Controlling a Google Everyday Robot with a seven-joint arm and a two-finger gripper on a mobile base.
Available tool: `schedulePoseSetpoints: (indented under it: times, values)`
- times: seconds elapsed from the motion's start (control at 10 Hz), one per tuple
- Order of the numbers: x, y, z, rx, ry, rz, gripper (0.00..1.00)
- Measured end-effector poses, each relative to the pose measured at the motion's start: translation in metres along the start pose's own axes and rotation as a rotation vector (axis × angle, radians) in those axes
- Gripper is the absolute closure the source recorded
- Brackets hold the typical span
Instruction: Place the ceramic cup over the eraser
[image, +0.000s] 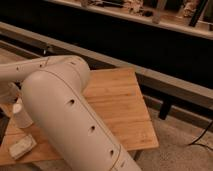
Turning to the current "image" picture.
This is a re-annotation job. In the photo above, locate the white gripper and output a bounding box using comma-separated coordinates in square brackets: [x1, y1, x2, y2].
[0, 82, 19, 104]

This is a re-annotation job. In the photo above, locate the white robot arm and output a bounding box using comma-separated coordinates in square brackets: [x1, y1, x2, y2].
[0, 55, 142, 171]

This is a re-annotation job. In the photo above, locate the white eraser block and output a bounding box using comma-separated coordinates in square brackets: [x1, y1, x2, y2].
[9, 134, 37, 160]

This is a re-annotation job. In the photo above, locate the black table leg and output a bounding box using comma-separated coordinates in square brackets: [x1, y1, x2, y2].
[159, 101, 172, 120]

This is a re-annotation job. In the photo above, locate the grey metal frame rail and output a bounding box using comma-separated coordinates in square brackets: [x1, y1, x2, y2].
[0, 22, 213, 110]

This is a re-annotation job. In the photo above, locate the black cable on floor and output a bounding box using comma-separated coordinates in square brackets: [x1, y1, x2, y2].
[187, 120, 213, 151]

